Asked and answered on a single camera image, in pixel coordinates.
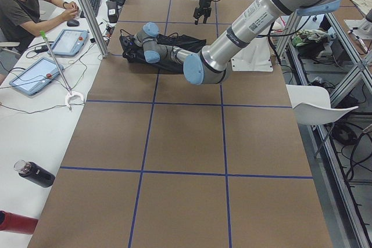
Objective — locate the reacher grabber stick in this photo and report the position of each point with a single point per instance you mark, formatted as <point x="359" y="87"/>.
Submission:
<point x="70" y="93"/>

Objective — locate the black computer mouse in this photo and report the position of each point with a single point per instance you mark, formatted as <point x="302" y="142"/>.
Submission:
<point x="73" y="23"/>

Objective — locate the black keyboard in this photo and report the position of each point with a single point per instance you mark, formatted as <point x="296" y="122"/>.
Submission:
<point x="93" y="1"/>

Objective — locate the red bottle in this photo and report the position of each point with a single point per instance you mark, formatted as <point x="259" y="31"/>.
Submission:
<point x="15" y="223"/>

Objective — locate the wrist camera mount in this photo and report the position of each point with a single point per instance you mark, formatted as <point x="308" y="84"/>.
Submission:
<point x="127" y="42"/>

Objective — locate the black printed t-shirt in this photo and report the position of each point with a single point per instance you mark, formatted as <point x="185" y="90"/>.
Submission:
<point x="180" y="47"/>

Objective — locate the black water bottle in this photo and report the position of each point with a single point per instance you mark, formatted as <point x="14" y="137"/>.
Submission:
<point x="34" y="173"/>

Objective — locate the pile of clothes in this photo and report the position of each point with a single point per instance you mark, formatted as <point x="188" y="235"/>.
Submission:
<point x="314" y="43"/>

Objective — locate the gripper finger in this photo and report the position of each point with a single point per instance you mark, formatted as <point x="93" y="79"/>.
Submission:
<point x="197" y="14"/>
<point x="206" y="14"/>

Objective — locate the white pedestal column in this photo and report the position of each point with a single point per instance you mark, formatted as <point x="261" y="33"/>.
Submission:
<point x="258" y="41"/>

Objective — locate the aluminium frame post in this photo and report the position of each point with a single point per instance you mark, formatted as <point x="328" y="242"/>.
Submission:
<point x="94" y="26"/>

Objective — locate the white chair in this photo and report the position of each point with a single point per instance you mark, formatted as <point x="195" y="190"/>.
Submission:
<point x="312" y="106"/>

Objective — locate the black box with label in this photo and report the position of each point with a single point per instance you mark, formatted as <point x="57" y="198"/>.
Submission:
<point x="112" y="12"/>

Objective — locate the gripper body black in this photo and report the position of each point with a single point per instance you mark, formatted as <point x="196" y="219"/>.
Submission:
<point x="203" y="2"/>

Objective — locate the near teach pendant tablet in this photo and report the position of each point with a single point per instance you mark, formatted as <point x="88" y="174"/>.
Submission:
<point x="34" y="78"/>

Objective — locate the far teach pendant tablet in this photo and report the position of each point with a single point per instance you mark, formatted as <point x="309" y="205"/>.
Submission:
<point x="69" y="42"/>

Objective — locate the teach pendant tablet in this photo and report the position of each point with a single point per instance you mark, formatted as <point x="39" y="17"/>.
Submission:
<point x="69" y="42"/>
<point x="34" y="78"/>

